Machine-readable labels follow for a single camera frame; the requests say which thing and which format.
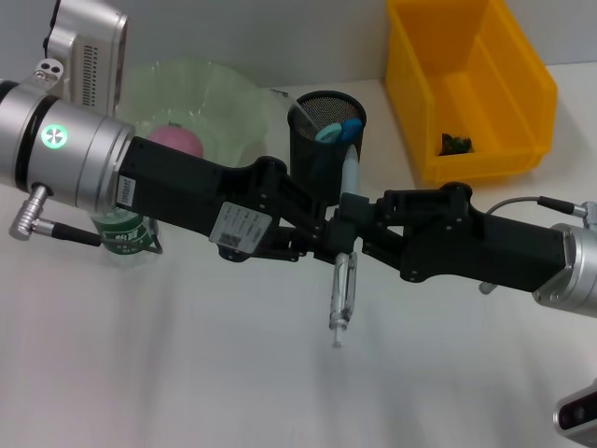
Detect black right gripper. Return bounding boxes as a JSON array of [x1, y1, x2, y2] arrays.
[[360, 182, 574, 294]]

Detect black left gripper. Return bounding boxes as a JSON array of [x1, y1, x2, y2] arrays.
[[114, 134, 337, 263]]

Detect silver white pen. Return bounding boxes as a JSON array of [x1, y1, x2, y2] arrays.
[[328, 146, 361, 350]]

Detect blue scissors with sheath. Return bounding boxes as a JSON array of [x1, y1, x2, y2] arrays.
[[310, 116, 365, 183]]

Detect clear plastic ruler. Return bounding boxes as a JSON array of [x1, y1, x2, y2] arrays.
[[269, 87, 323, 134]]

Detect small green plastic scrap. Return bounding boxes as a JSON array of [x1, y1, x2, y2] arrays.
[[437, 133, 476, 156]]

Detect pink toy peach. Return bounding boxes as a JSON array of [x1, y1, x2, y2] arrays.
[[147, 121, 206, 159]]

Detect clear green-label water bottle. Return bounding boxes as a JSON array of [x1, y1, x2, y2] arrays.
[[90, 207, 164, 270]]

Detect black mesh pen holder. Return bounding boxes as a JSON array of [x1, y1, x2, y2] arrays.
[[285, 91, 368, 206]]

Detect translucent green fruit plate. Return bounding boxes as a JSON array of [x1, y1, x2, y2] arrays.
[[114, 55, 272, 172]]

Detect yellow plastic bin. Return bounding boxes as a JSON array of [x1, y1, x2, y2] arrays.
[[384, 0, 559, 183]]

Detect right gripper connector cable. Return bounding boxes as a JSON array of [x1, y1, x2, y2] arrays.
[[478, 194, 597, 296]]

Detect gripper connector cable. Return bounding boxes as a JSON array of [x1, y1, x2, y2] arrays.
[[478, 194, 597, 296], [7, 184, 165, 257]]

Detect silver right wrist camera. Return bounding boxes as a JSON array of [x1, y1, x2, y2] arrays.
[[552, 376, 597, 439]]

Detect left gripper connector cable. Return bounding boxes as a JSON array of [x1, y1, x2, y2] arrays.
[[7, 184, 165, 257]]

